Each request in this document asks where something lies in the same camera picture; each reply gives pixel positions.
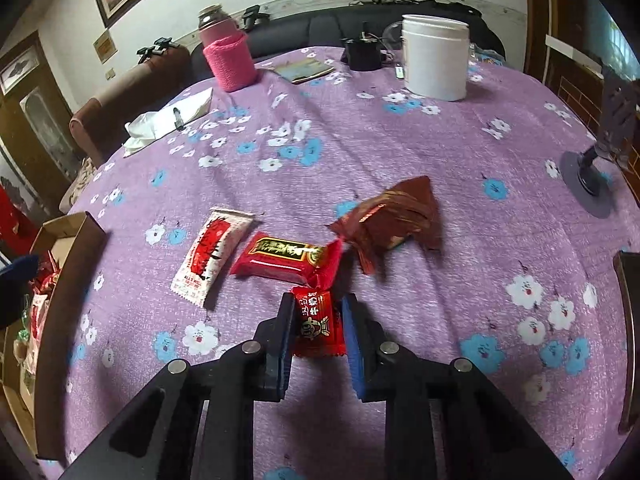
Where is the yellow wall note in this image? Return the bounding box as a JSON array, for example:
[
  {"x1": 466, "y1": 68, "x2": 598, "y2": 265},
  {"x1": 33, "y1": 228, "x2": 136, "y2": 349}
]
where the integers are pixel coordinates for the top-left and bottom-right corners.
[{"x1": 94, "y1": 30, "x2": 118, "y2": 63}]

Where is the crumpled plastic wrapper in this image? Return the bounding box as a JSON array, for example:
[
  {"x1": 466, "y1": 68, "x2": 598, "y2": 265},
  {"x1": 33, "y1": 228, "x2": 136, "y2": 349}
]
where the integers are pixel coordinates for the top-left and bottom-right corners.
[{"x1": 122, "y1": 111, "x2": 173, "y2": 154}]

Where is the brown armchair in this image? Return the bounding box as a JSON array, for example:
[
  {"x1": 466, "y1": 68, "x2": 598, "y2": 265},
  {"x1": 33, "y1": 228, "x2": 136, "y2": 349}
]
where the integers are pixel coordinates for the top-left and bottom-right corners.
[{"x1": 69, "y1": 42, "x2": 211, "y2": 166}]

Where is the small red candy packet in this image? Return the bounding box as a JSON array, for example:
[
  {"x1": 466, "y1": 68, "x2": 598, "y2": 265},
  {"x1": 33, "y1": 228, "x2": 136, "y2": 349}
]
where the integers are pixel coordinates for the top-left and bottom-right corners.
[{"x1": 291, "y1": 285, "x2": 348, "y2": 358}]

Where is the brown foil snack packet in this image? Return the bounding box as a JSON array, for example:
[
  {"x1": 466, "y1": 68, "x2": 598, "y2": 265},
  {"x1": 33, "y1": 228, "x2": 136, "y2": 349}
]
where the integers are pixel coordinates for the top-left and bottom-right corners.
[{"x1": 327, "y1": 176, "x2": 443, "y2": 276}]

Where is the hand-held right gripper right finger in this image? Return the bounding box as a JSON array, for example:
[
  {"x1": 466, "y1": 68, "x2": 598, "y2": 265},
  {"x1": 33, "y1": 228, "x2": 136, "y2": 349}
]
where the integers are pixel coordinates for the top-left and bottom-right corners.
[{"x1": 341, "y1": 292, "x2": 576, "y2": 480}]

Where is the dark wooden chair back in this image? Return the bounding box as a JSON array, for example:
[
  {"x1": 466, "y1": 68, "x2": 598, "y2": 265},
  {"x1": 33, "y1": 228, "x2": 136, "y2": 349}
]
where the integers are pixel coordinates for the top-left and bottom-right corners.
[{"x1": 612, "y1": 250, "x2": 640, "y2": 436}]

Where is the brown wooden cabinet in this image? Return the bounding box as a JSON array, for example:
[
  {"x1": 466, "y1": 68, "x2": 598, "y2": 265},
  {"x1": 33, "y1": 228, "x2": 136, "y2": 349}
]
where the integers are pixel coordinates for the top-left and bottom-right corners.
[{"x1": 542, "y1": 32, "x2": 608, "y2": 131}]

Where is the white and red snack packet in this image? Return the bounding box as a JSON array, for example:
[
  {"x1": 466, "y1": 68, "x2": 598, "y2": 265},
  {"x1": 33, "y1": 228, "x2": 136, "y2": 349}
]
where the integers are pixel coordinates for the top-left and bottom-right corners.
[{"x1": 170, "y1": 207, "x2": 256, "y2": 310}]

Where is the purple floral tablecloth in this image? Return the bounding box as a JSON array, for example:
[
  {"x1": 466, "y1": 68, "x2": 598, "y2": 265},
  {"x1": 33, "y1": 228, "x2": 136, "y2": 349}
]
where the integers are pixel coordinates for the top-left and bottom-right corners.
[{"x1": 35, "y1": 45, "x2": 640, "y2": 480}]

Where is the patterned beige bag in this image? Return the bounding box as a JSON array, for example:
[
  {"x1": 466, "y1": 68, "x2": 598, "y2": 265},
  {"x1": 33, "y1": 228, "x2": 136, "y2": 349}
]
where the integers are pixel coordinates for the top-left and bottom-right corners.
[{"x1": 59, "y1": 157, "x2": 96, "y2": 213}]

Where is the colourful booklet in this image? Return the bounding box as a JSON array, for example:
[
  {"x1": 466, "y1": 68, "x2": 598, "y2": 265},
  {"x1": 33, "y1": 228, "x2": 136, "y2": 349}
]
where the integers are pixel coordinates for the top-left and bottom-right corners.
[{"x1": 274, "y1": 57, "x2": 337, "y2": 85}]

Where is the red packet with black label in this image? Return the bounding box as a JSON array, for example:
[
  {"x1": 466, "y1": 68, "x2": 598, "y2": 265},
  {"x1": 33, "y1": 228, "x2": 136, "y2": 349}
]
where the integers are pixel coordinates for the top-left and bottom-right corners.
[{"x1": 230, "y1": 231, "x2": 345, "y2": 291}]

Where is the black clamp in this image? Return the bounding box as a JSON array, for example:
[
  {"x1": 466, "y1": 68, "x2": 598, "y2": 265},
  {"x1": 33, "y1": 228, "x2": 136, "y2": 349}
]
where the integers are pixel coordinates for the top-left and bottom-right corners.
[
  {"x1": 136, "y1": 37, "x2": 179, "y2": 64},
  {"x1": 242, "y1": 5, "x2": 274, "y2": 28}
]

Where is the white paper notepad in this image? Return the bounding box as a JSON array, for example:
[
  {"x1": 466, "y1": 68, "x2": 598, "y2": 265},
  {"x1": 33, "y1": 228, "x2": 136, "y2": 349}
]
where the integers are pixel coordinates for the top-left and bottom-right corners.
[{"x1": 122, "y1": 87, "x2": 214, "y2": 158}]

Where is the pink bottle with knitted sleeve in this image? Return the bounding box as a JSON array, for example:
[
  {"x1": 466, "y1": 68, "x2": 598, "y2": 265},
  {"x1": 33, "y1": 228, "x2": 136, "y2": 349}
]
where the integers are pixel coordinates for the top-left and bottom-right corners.
[{"x1": 196, "y1": 4, "x2": 259, "y2": 93}]

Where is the white plastic jar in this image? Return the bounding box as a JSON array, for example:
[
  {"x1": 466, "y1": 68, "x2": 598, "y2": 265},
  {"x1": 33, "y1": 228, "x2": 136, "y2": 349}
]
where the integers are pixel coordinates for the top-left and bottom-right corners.
[{"x1": 401, "y1": 14, "x2": 472, "y2": 102}]

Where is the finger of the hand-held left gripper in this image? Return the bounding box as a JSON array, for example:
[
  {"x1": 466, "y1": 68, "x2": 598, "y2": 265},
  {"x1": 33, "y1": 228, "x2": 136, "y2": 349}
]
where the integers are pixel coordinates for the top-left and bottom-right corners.
[{"x1": 0, "y1": 254, "x2": 40, "y2": 330}]

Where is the grey phone stand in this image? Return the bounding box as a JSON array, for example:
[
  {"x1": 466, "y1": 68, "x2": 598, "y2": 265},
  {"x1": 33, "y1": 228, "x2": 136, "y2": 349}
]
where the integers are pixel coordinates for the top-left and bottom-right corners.
[{"x1": 559, "y1": 65, "x2": 640, "y2": 218}]

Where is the brown cardboard box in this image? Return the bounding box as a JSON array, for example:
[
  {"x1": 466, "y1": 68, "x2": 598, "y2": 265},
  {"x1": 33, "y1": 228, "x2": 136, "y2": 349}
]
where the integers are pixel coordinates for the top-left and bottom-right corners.
[{"x1": 0, "y1": 211, "x2": 107, "y2": 461}]

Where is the brown wooden door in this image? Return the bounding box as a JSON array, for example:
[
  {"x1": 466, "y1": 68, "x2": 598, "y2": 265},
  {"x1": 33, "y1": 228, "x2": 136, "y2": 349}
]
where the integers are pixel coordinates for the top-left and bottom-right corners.
[{"x1": 0, "y1": 30, "x2": 83, "y2": 216}]

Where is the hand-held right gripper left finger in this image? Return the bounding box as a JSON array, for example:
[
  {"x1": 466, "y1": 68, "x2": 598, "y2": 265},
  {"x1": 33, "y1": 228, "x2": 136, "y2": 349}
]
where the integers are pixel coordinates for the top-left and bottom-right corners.
[{"x1": 60, "y1": 292, "x2": 297, "y2": 480}]

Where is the black leather sofa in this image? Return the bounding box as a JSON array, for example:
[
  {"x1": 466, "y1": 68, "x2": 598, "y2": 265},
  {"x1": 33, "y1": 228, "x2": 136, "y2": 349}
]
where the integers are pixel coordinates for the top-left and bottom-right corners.
[{"x1": 245, "y1": 0, "x2": 506, "y2": 61}]

